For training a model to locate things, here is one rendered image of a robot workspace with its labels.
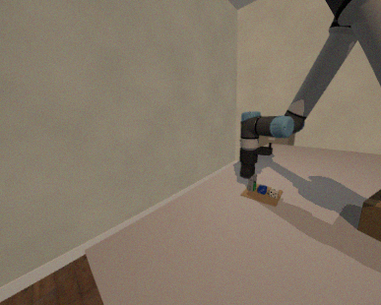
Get beige die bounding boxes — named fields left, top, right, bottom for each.
left=269, top=188, right=280, bottom=198

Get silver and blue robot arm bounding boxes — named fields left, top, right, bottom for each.
left=240, top=0, right=381, bottom=140

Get tan square mat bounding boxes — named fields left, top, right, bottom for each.
left=240, top=184, right=283, bottom=207

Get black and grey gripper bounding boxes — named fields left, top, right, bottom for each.
left=239, top=138, right=273, bottom=192

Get blue die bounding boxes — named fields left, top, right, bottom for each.
left=258, top=185, right=267, bottom=195

